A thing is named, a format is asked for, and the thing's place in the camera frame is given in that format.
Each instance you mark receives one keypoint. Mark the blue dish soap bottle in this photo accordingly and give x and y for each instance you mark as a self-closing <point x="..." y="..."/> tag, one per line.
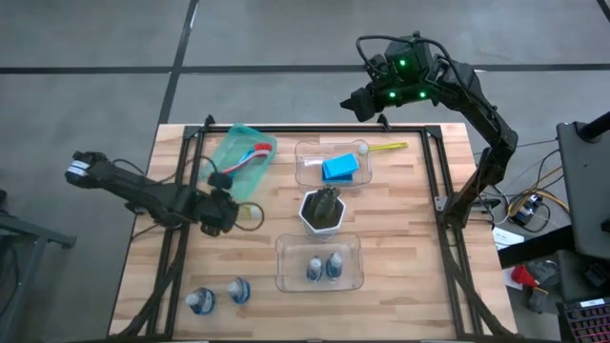
<point x="333" y="266"/>
<point x="239" y="289"/>
<point x="201" y="301"/>
<point x="314" y="269"/>

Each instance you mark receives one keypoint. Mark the grey metal stand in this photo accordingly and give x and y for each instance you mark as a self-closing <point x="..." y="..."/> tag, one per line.
<point x="40" y="233"/>

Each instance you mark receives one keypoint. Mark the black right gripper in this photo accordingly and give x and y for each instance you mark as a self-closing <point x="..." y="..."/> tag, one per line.
<point x="405" y="78"/>

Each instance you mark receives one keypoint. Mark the white paper sheet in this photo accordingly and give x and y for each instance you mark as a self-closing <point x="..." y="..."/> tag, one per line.
<point x="505" y="237"/>

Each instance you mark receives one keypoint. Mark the backlit computer keyboard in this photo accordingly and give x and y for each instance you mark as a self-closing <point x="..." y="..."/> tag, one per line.
<point x="588" y="324"/>

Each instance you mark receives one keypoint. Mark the black equipment cart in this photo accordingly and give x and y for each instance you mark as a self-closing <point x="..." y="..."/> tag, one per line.
<point x="588" y="190"/>

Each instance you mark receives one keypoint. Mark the small electronics box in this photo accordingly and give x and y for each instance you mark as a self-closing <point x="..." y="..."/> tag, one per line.
<point x="526" y="213"/>

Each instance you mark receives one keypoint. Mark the clear plastic bin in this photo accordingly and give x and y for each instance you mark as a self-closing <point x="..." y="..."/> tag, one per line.
<point x="295" y="267"/>
<point x="310" y="176"/>

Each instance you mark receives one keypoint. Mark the black aluminium table frame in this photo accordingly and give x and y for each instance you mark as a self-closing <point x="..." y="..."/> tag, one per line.
<point x="286" y="129"/>

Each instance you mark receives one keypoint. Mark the teal translucent plastic bin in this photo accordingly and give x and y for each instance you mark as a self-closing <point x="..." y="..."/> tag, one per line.
<point x="224" y="147"/>

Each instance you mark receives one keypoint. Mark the red cloth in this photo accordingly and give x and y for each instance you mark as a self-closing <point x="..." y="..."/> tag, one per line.
<point x="522" y="276"/>

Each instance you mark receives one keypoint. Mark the red dish brush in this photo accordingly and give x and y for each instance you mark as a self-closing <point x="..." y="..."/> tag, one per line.
<point x="267" y="148"/>

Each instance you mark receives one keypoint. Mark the white hexagonal plant pot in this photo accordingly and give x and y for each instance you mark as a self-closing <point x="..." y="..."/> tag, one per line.
<point x="321" y="232"/>

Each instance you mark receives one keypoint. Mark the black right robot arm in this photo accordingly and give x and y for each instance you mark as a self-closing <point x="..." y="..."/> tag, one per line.
<point x="495" y="133"/>

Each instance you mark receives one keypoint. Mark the green cactus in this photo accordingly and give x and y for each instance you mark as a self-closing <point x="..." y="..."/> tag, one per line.
<point x="321" y="207"/>

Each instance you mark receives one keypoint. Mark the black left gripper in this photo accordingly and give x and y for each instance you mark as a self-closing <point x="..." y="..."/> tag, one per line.
<point x="219" y="214"/>

